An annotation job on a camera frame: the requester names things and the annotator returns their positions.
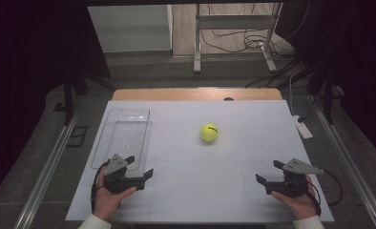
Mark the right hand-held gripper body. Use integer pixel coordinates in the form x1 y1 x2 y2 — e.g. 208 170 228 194
264 157 324 199

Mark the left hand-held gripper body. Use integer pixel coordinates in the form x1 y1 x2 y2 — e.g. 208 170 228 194
103 153 146 195

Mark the clear plastic tray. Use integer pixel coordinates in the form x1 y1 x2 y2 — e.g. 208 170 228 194
91 107 153 178

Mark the yellow tennis ball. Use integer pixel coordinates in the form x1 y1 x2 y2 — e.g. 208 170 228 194
199 123 219 143

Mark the person's left hand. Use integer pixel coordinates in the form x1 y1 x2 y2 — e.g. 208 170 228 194
93 166 137 222

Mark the person's right hand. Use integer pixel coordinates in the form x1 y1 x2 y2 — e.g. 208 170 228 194
270 174 320 221

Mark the white power strip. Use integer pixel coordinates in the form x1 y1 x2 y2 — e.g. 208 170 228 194
292 114 314 140

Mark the white board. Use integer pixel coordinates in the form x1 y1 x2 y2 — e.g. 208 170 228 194
65 99 335 223

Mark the black metal stand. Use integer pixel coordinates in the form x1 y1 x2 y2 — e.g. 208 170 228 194
280 68 337 126
53 68 115 126

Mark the wooden table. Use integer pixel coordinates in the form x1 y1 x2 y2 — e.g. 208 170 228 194
112 88 283 102

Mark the dark curtain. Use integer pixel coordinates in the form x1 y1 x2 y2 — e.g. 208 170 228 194
0 0 112 204
276 0 376 166

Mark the white cabinet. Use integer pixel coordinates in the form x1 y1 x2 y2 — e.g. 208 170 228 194
87 4 174 53

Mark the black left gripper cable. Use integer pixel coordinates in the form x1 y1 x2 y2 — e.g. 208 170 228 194
90 160 110 209

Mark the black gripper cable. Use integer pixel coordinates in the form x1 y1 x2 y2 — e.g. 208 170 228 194
90 160 110 209
306 168 344 218

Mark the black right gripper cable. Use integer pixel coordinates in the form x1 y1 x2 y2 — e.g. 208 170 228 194
306 168 344 218

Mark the black floor frame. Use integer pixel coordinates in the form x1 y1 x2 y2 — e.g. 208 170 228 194
66 125 90 148

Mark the black plug cable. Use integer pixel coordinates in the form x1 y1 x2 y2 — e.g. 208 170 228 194
297 99 316 124

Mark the aluminium rail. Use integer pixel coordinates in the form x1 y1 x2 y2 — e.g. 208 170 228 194
312 94 376 229
13 114 79 229

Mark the white power cable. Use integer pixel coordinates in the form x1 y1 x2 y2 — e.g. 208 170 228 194
288 74 298 117

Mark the tangle of black cables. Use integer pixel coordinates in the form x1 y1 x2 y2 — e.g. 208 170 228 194
199 3 297 59

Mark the white metal desk frame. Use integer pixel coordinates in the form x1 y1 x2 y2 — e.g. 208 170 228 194
193 3 283 74

